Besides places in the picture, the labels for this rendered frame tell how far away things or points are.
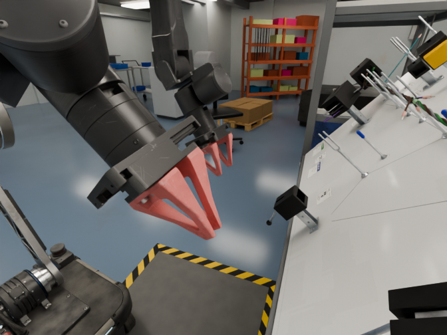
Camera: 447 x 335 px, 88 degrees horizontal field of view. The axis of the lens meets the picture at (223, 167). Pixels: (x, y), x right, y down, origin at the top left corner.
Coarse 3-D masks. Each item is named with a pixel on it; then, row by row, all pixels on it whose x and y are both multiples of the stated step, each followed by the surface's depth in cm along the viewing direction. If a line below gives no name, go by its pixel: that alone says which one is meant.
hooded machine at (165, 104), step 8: (152, 48) 455; (152, 64) 460; (152, 72) 462; (152, 80) 470; (152, 88) 479; (160, 88) 468; (152, 96) 487; (160, 96) 476; (168, 96) 465; (160, 104) 484; (168, 104) 473; (176, 104) 468; (160, 112) 493; (168, 112) 482; (176, 112) 474
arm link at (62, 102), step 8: (112, 72) 19; (104, 80) 18; (112, 80) 18; (120, 80) 19; (40, 88) 18; (104, 88) 19; (112, 88) 19; (48, 96) 18; (56, 96) 17; (64, 96) 17; (72, 96) 17; (80, 96) 17; (56, 104) 18; (64, 104) 17; (72, 104) 17; (64, 112) 18
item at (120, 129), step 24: (96, 96) 17; (120, 96) 18; (72, 120) 18; (96, 120) 17; (120, 120) 18; (144, 120) 19; (192, 120) 22; (96, 144) 18; (120, 144) 18; (144, 144) 18; (120, 168) 16; (96, 192) 17
